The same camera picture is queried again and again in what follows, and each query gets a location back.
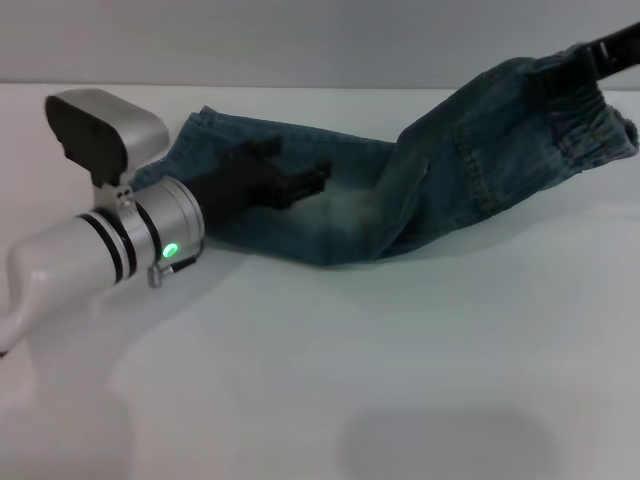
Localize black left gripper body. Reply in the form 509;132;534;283
192;137;282;224

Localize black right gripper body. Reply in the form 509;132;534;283
597;19;640;81

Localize blue denim shorts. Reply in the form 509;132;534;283
127;43;640;269

